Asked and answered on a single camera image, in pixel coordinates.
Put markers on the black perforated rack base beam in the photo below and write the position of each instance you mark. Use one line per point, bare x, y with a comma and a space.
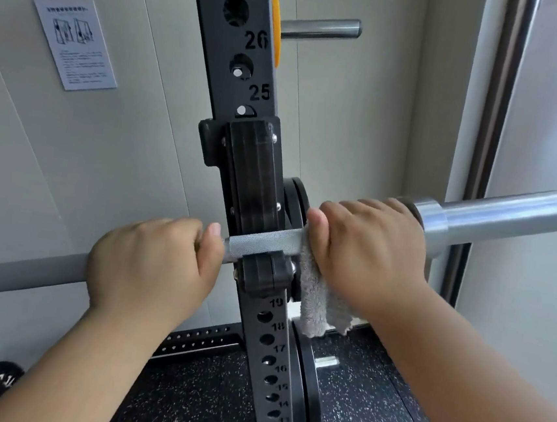
197, 340

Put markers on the black perforated rack upright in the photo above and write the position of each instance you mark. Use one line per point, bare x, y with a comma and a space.
221, 90

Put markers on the small black weight plate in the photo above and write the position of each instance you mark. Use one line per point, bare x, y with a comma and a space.
296, 205

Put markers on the white paper instruction sign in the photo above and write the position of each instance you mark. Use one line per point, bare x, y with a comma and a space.
76, 44

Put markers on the grey cleaning cloth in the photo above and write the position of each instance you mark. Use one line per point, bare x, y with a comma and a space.
315, 300

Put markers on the silver steel barbell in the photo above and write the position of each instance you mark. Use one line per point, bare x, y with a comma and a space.
265, 247

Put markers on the short chrome plate peg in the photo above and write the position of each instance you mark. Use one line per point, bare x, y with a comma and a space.
328, 362

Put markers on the black barbell hook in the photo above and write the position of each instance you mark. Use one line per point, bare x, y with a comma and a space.
255, 176

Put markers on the person's left thumb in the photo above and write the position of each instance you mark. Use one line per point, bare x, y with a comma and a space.
213, 251

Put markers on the person's left hand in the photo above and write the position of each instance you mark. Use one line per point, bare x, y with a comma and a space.
150, 265

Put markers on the large black weight plate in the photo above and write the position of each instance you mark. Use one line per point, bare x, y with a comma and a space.
305, 383

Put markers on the yellow peg collar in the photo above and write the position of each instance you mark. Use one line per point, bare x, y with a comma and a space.
275, 26

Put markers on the person's right forearm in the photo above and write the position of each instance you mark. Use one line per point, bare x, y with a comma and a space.
477, 394

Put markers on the person's right thumb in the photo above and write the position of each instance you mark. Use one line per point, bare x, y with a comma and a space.
316, 234

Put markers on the person's left forearm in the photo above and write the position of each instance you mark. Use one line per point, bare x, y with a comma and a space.
81, 376

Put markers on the black lettered weight plate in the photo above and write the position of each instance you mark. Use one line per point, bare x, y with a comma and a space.
4, 376

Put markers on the person's right hand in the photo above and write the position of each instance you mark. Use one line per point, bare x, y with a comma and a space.
372, 256

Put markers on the chrome plate storage peg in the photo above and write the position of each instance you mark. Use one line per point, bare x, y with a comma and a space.
320, 29

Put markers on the brushed metal door frame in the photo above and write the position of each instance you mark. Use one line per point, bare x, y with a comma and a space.
500, 92

